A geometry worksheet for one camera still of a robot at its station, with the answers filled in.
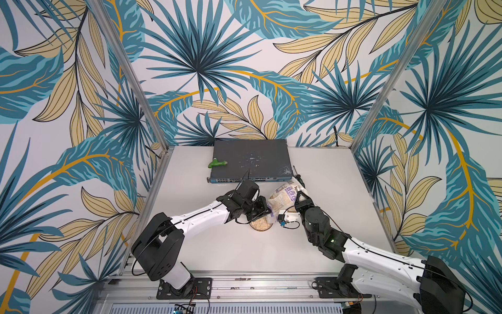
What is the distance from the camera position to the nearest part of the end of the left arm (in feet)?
2.06

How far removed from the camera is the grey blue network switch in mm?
1052

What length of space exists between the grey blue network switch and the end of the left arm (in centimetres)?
31
